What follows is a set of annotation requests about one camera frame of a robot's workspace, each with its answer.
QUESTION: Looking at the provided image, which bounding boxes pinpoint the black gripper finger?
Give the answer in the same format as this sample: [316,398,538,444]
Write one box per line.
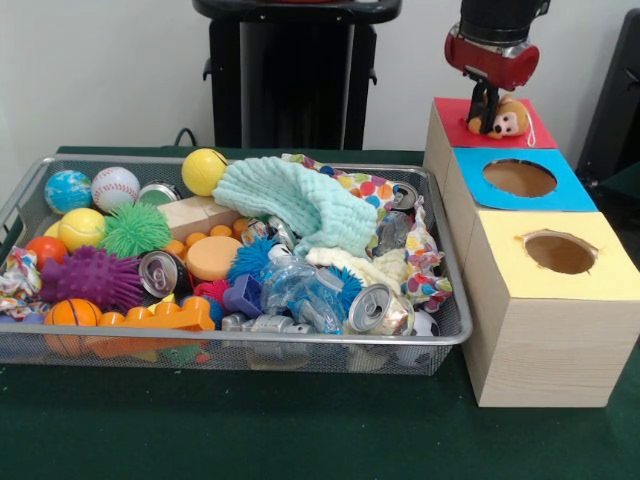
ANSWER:
[467,82,488,133]
[481,84,502,136]

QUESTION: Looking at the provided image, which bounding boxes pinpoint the colourful polka-dot cloth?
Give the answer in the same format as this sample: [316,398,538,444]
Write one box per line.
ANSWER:
[280,153,396,207]
[402,195,454,314]

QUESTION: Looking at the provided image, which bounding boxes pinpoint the black and white soccer ball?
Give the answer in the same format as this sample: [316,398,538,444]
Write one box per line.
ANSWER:
[412,310,441,369]

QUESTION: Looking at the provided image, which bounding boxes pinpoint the black flat panel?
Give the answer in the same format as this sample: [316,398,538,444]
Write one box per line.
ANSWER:
[574,8,640,176]

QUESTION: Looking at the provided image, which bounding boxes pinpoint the shallow metal mesh bin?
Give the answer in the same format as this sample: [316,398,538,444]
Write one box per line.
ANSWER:
[0,154,474,376]

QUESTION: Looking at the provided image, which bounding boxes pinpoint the dark green table cloth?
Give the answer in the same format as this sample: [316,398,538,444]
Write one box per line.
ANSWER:
[594,162,640,241]
[0,145,640,480]

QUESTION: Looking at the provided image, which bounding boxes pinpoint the yellow smiley ball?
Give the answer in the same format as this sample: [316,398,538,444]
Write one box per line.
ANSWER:
[181,148,230,198]

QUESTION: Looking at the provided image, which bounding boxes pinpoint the green tentacle puffer ball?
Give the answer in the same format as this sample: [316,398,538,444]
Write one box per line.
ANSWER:
[102,201,173,260]

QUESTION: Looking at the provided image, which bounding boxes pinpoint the mint green cloth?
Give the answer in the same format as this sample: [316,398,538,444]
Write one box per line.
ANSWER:
[212,155,379,259]

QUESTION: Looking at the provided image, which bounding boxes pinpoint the white baseball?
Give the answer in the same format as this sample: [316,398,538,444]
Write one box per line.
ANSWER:
[91,166,142,212]

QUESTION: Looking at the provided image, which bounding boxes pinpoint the brown monkey plush toy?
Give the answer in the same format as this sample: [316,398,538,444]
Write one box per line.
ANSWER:
[467,93,544,150]

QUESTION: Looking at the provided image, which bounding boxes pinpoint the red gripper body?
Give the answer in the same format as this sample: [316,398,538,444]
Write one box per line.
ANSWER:
[443,32,542,91]

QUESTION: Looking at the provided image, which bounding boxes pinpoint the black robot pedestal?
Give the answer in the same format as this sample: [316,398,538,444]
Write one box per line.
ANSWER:
[192,0,404,151]

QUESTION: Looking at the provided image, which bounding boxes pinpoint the wooden box with three holes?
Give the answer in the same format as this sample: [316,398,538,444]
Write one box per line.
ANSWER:
[422,96,640,409]

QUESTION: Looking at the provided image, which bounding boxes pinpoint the cream white cloth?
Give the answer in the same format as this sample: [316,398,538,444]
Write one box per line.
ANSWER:
[305,243,409,296]

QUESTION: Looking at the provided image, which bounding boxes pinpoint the purple spiky ball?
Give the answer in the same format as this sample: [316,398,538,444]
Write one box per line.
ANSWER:
[39,245,146,314]

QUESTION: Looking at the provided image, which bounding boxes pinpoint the orange plastic building block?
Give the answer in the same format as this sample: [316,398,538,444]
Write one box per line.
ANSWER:
[97,295,217,332]

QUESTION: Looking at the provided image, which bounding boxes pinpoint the blue globe ball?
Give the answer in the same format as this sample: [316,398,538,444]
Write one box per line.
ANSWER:
[44,169,94,215]

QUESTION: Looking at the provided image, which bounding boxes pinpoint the orange basketball toy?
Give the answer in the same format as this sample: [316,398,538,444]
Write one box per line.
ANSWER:
[43,298,104,359]

